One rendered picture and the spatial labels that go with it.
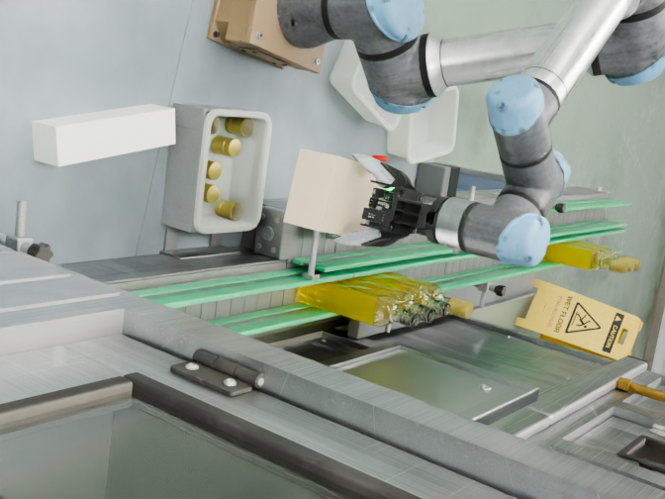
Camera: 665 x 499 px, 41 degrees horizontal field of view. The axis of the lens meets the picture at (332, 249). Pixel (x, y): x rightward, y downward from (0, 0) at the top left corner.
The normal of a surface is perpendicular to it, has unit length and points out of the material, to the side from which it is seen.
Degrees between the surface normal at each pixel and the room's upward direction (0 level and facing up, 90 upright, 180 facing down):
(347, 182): 0
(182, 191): 90
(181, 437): 90
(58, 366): 90
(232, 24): 90
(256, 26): 5
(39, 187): 0
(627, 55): 69
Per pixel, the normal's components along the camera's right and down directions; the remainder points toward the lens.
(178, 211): -0.59, 0.07
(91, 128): 0.79, 0.22
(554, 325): -0.22, -0.39
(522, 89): -0.32, -0.69
